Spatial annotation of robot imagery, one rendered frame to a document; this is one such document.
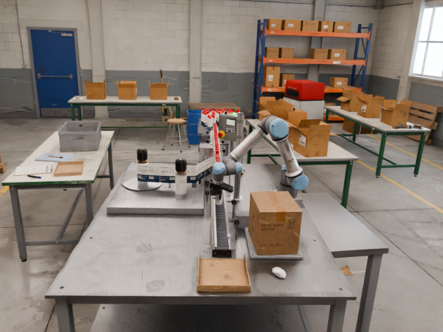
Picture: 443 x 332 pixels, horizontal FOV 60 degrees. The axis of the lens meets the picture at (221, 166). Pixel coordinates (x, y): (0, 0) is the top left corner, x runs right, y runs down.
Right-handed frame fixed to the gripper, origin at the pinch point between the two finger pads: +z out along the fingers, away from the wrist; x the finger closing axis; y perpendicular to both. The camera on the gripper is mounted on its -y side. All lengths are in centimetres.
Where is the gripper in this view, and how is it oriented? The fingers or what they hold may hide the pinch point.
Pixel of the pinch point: (219, 199)
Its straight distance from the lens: 272.8
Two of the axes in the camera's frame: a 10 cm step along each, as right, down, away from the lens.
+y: -10.0, -0.2, -0.4
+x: 0.1, 7.4, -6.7
